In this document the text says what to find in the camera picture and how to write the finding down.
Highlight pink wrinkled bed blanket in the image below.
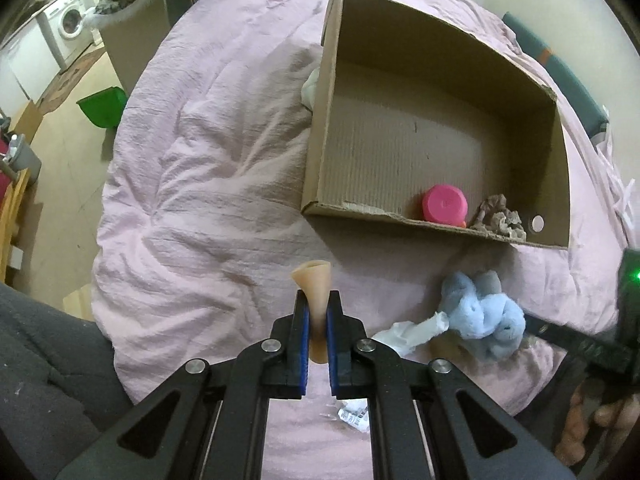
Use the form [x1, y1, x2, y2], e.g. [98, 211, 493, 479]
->
[91, 0, 632, 480]

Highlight tall plain cardboard box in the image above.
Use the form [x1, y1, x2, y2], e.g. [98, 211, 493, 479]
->
[98, 0, 172, 97]

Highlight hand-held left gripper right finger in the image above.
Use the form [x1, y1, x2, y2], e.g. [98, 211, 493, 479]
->
[325, 290, 577, 480]

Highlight brown crumpled soft toy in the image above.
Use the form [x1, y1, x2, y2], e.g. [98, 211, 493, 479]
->
[470, 194, 527, 241]

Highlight white cabinet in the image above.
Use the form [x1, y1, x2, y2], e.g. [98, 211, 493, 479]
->
[0, 14, 63, 106]

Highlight wooden chair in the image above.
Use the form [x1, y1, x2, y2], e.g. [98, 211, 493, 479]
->
[0, 166, 34, 277]

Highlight person's grey trousers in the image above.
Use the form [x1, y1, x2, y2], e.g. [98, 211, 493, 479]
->
[0, 282, 135, 480]

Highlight pink round soft toy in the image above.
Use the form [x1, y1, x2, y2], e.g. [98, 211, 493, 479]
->
[421, 184, 469, 226]

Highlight white cloth piece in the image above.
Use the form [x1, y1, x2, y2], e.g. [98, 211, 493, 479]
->
[300, 66, 322, 109]

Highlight grey trash bin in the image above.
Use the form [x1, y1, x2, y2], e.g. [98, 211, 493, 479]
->
[7, 134, 43, 173]

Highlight white washing machine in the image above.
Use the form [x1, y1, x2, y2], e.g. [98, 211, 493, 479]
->
[38, 0, 96, 72]

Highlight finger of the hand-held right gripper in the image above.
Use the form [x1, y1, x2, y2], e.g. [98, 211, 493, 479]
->
[523, 312, 621, 367]

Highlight white crumpled tissue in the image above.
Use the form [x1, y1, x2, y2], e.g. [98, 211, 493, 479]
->
[370, 311, 449, 357]

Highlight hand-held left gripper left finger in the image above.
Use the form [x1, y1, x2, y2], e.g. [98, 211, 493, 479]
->
[55, 290, 314, 480]

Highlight light blue plush toy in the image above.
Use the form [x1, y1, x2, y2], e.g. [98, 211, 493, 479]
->
[439, 270, 526, 362]

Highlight beige soft rubber funnel toy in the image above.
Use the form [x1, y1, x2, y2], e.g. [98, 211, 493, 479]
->
[291, 260, 332, 363]

